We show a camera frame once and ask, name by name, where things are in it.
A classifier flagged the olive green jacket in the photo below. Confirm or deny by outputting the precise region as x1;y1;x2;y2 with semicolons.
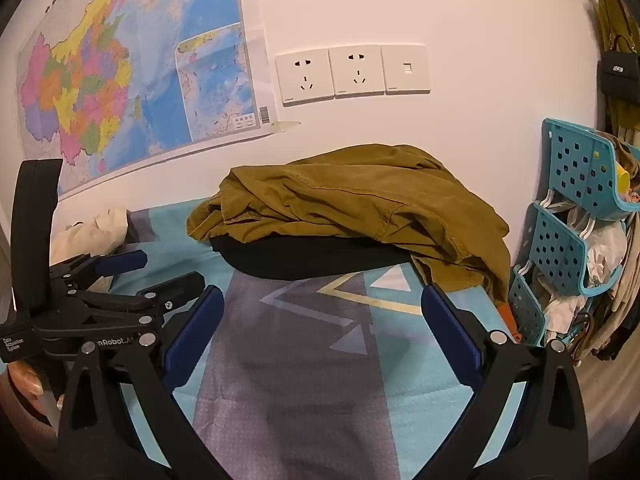
186;143;511;306

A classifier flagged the white network wall plate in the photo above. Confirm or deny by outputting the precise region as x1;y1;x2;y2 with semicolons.
381;44;432;95

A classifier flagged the teal grey printed bed sheet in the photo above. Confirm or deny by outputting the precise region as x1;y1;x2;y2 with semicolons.
50;200;546;480

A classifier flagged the white plastic bag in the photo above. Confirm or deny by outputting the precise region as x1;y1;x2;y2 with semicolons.
585;220;626;286

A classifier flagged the black garment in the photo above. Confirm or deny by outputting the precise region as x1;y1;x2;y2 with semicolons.
209;235;416;281

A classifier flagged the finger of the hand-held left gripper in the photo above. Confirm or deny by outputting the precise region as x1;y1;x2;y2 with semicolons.
55;271;207;333
49;249;149;287

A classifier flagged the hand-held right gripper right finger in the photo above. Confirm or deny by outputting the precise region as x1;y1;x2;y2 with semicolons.
421;284;588;480

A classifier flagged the colourful wall map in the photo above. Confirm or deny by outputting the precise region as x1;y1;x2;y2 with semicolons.
15;0;303;201

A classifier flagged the person's left hand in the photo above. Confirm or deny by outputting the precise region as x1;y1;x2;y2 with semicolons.
4;362;67;453

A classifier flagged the cream pillow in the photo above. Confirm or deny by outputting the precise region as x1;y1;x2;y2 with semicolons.
50;207;131;266

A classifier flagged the beige cloth bag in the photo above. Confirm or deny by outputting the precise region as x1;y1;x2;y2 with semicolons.
575;210;640;361

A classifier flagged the teal perforated hanging basket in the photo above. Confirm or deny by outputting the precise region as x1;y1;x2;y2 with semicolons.
507;265;548;348
531;202;628;297
542;118;640;222

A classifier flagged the yellow-green hanging garment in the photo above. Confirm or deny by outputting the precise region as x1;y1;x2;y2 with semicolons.
597;0;640;131

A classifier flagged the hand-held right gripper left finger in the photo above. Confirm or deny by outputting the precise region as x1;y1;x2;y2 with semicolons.
56;285;226;480

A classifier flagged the white wall socket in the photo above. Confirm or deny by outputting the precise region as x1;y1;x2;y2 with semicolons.
328;45;386;99
276;50;335;107

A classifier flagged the black handbag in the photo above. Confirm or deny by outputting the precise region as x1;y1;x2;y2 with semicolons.
598;35;640;101

